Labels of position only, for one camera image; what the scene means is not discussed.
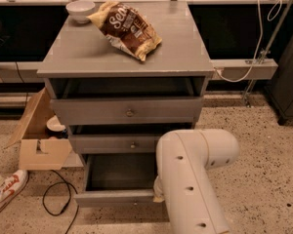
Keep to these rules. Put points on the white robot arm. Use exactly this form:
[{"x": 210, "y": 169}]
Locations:
[{"x": 182, "y": 184}]

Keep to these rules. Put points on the grey top drawer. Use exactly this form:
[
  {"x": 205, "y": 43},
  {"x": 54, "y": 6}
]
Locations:
[{"x": 109, "y": 111}]

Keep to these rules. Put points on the white bowl in box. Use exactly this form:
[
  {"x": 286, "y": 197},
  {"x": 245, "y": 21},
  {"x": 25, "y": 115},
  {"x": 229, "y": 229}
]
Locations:
[{"x": 54, "y": 125}]

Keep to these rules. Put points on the grey drawer cabinet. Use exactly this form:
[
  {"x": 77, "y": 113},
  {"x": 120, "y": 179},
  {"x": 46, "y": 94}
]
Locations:
[{"x": 83, "y": 64}]

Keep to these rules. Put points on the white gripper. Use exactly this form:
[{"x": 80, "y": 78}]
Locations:
[{"x": 158, "y": 189}]

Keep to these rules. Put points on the grey middle drawer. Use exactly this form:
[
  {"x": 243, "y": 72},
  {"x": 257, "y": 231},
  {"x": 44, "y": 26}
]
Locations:
[{"x": 106, "y": 144}]

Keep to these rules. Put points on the brown coffee pads bag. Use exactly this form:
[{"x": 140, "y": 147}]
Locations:
[{"x": 126, "y": 29}]

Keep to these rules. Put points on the grey drawer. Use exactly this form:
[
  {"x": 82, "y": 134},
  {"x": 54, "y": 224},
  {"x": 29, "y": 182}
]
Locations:
[
  {"x": 109, "y": 111},
  {"x": 118, "y": 179},
  {"x": 106, "y": 144}
]

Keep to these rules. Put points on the metal stand pole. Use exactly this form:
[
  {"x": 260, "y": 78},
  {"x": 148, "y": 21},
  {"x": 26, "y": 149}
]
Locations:
[{"x": 263, "y": 54}]

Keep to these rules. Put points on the grey wall rail ledge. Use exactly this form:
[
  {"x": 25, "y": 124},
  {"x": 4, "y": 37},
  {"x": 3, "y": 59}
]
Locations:
[{"x": 233, "y": 69}]

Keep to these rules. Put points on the open cardboard box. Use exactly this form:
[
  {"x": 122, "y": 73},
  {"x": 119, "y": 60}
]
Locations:
[{"x": 38, "y": 150}]

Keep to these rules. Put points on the white red sneaker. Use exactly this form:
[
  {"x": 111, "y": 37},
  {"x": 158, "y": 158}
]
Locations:
[{"x": 12, "y": 186}]

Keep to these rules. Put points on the dark grey side cabinet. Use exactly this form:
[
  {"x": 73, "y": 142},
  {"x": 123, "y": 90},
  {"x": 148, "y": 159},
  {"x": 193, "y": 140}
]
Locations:
[{"x": 280, "y": 90}]

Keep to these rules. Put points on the white ceramic bowl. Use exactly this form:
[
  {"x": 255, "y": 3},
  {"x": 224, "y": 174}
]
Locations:
[{"x": 80, "y": 10}]

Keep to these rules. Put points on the grey bottom drawer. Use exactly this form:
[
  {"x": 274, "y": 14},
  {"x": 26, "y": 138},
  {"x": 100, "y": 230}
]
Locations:
[{"x": 118, "y": 179}]

